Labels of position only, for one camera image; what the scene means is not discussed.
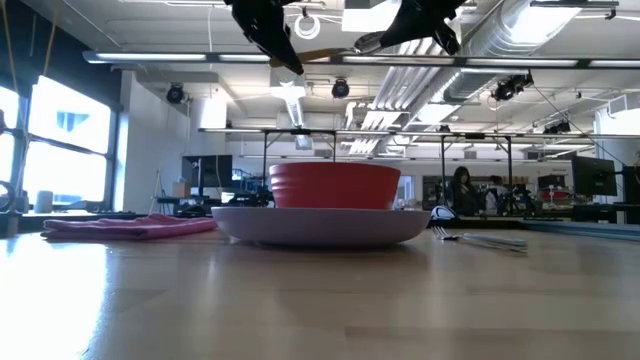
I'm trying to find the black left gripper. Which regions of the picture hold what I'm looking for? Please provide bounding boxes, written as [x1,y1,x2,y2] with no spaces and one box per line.
[223,0,305,76]

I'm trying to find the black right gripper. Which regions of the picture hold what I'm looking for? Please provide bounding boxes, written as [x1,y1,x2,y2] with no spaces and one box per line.
[378,0,467,56]

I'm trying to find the spoon with orange handle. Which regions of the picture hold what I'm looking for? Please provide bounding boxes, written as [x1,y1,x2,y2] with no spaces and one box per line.
[269,32,387,69]

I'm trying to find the red plastic bowl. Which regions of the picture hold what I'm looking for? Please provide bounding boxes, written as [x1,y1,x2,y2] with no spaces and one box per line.
[268,161,402,210]

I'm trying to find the lavender plate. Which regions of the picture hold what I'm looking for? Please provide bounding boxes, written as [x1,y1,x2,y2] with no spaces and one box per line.
[211,206,432,247]

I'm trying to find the silver metal fork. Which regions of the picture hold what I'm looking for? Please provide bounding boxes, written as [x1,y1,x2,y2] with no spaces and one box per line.
[430,225,529,254]

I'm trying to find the pink cloth napkin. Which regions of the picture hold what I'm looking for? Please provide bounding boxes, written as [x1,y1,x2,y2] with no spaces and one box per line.
[40,213,219,242]

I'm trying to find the black round ceiling fixture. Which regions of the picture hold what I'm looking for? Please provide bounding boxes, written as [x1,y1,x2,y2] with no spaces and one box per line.
[330,78,351,100]
[165,82,186,105]

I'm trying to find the long ceiling light bar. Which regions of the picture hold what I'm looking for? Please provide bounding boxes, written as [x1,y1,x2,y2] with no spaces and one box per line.
[82,49,640,70]

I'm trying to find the person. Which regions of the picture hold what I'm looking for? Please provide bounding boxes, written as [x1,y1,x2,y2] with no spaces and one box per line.
[446,166,481,217]
[485,174,507,216]

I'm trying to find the black white rounded object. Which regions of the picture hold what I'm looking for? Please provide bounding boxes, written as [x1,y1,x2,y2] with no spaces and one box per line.
[430,204,457,224]

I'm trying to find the small dark computer monitor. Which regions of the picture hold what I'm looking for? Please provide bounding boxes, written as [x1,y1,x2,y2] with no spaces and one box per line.
[537,174,567,190]

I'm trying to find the large bright window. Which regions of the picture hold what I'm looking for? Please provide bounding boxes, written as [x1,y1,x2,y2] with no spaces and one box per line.
[22,74,112,206]

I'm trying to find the white cylinder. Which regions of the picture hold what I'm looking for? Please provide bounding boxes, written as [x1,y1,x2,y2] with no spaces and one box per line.
[33,189,54,215]

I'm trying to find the white cable loop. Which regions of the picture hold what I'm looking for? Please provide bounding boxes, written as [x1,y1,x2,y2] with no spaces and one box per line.
[293,13,322,41]

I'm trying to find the black workstation frame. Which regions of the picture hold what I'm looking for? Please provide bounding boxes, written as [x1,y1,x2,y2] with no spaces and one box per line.
[262,128,339,164]
[439,132,515,206]

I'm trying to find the silver ventilation duct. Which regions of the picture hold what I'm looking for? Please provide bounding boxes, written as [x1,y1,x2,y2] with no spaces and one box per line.
[442,0,584,104]

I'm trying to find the black corner post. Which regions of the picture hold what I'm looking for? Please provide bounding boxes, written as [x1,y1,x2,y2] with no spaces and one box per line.
[0,209,21,239]

